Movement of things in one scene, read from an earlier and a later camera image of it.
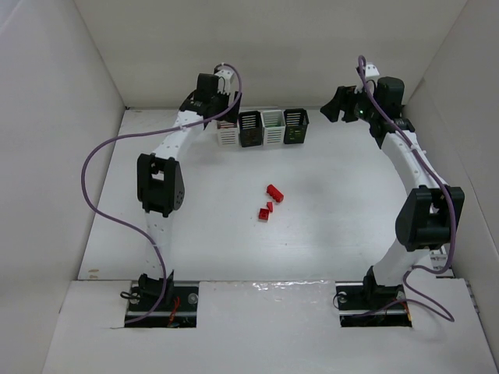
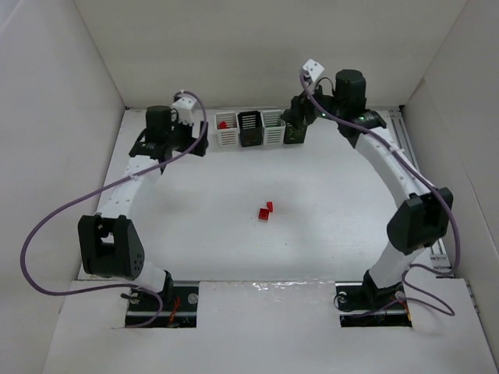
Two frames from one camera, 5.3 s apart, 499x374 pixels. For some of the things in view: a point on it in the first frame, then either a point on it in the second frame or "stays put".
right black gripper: (347, 103) to (298, 111)
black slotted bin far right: (295, 123) stays put
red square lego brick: (263, 214) stays put
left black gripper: (232, 107) to (199, 139)
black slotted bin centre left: (250, 128) stays put
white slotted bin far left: (228, 134) stays put
